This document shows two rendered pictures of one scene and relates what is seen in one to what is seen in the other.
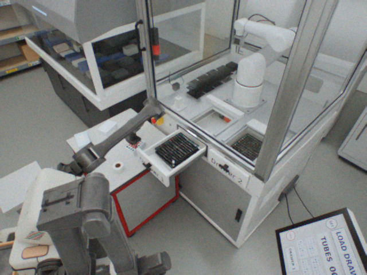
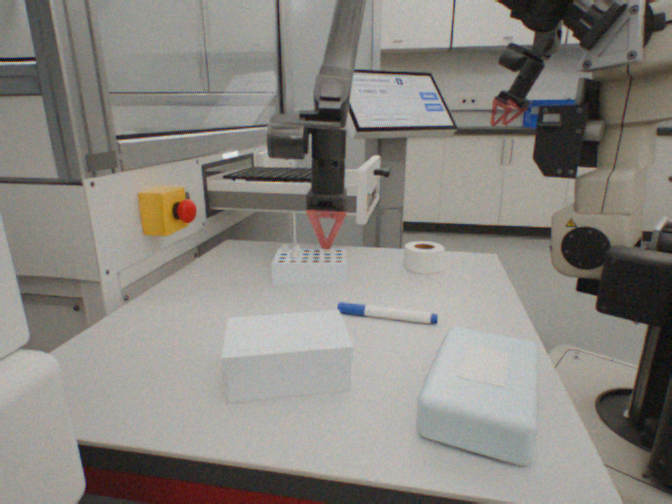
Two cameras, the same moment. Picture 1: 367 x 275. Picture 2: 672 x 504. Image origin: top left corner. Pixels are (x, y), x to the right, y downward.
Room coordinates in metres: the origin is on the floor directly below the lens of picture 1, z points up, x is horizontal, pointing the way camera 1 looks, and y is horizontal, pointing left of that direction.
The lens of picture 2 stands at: (1.59, 0.93, 1.03)
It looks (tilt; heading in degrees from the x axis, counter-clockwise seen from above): 18 degrees down; 233
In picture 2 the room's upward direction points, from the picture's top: straight up
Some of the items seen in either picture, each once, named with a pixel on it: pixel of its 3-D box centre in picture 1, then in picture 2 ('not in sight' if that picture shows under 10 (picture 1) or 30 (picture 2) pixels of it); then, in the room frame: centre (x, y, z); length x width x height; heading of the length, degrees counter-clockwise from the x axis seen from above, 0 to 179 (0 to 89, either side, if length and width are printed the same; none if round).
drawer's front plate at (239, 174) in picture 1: (227, 168); (277, 167); (0.91, -0.27, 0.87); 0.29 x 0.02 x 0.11; 42
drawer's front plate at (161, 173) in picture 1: (152, 166); (369, 186); (0.93, 0.18, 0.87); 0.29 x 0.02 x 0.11; 42
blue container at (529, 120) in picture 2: not in sight; (565, 113); (-2.32, -1.05, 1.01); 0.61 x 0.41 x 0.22; 132
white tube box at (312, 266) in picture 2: (135, 146); (311, 266); (1.19, 0.33, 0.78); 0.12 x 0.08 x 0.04; 143
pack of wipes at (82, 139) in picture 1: (82, 140); (482, 383); (1.26, 0.72, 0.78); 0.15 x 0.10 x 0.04; 29
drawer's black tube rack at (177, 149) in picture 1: (176, 150); (284, 185); (1.06, 0.03, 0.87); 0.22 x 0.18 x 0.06; 132
